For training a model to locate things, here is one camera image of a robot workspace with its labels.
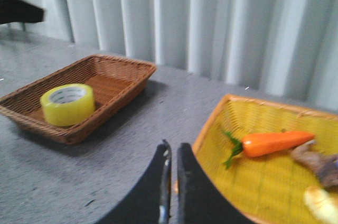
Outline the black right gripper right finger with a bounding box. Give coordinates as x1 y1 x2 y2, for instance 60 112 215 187
177 143 253 224

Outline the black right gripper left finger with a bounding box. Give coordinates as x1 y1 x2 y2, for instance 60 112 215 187
97 140 172 223

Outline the yellow tape roll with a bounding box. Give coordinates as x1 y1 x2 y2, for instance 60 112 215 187
40 83 96 127

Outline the yellow wicker basket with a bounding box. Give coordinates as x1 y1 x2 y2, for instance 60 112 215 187
192 95 337 223

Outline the orange toy carrot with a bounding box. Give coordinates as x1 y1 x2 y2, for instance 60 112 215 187
223 131 315 168

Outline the pale yellow bread toy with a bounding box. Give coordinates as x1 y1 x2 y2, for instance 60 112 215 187
304 186 337 224

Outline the brown ginger root toy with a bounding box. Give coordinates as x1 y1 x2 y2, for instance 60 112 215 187
290 139 337 188

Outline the brown wicker basket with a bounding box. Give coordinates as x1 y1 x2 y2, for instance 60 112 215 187
1 54 156 145

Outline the black table in background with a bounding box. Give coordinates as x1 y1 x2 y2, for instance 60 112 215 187
0 0 45 24

